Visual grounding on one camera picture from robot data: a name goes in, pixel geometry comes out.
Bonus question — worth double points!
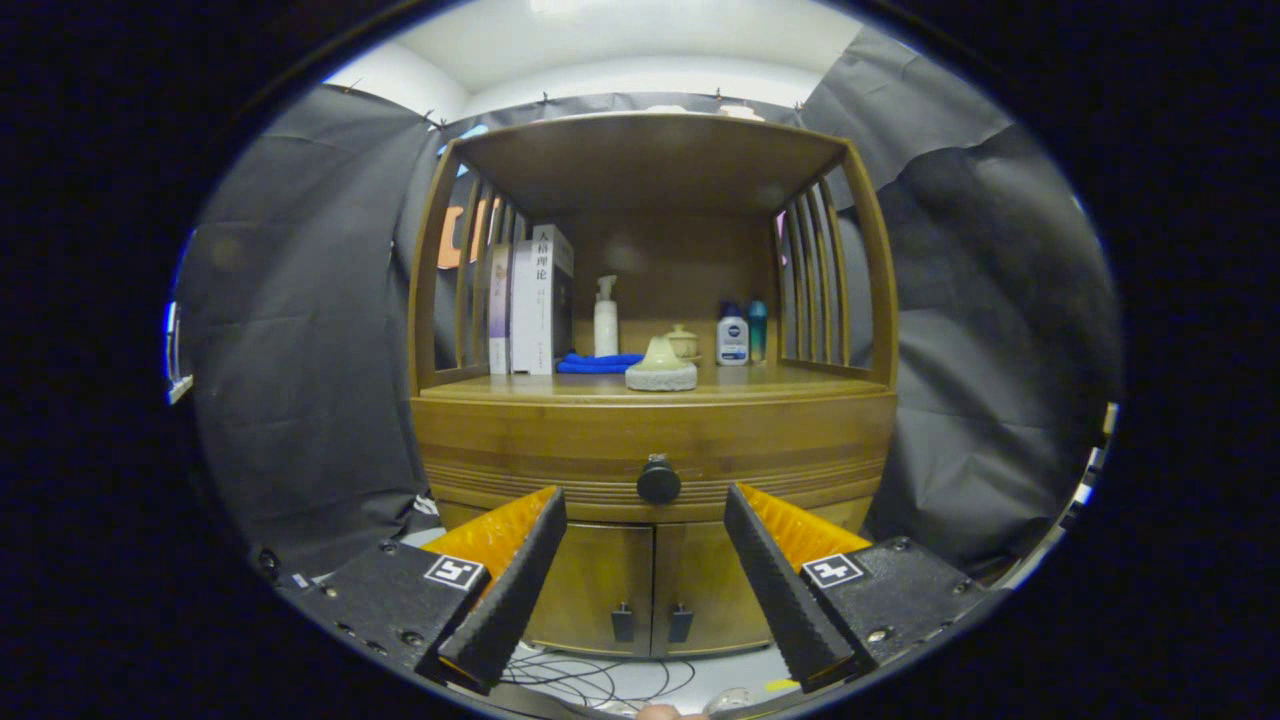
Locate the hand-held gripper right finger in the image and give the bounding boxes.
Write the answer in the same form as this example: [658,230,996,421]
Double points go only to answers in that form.
[724,481,986,693]

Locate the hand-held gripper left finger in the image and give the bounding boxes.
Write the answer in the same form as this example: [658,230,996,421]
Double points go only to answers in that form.
[285,485,569,693]

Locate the wooden drawer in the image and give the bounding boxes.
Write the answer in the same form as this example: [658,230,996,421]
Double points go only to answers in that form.
[412,395,898,531]

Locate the black round drawer knob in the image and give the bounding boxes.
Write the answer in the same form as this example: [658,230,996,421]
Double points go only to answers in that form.
[636,454,683,506]

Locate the grey scrub stone green handle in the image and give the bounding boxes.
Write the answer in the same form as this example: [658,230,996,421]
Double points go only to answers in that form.
[625,335,699,392]

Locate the wooden cabinet door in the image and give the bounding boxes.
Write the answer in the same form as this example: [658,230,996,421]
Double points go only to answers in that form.
[525,520,656,658]
[652,520,776,656]

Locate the wooden countertop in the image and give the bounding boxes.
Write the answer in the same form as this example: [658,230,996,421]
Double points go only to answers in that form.
[418,362,891,406]

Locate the wooden cabinet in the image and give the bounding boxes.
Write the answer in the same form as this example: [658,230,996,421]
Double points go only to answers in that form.
[407,110,899,659]

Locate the black electronic box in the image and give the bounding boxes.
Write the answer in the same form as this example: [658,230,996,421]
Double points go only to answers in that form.
[255,545,316,593]

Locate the blue folded cloth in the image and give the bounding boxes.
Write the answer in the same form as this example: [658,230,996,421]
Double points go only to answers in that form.
[556,352,646,375]

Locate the white lotion bottle blue cap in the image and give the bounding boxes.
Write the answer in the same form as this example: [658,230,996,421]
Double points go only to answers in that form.
[716,303,750,367]

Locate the white pump bottle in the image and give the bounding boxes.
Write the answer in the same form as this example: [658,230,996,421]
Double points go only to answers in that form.
[593,275,620,358]

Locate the thin pale purple book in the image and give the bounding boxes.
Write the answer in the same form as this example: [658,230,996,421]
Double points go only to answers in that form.
[488,243,513,376]

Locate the thick white book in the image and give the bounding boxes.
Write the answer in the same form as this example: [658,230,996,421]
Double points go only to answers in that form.
[510,224,576,376]

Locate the white furniture edge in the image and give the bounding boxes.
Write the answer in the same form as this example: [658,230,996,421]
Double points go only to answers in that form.
[990,400,1118,591]

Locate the white edged panel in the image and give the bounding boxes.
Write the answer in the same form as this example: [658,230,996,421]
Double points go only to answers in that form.
[165,300,196,406]

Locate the black floor cables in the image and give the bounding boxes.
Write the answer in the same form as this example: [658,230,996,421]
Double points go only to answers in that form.
[500,645,698,716]

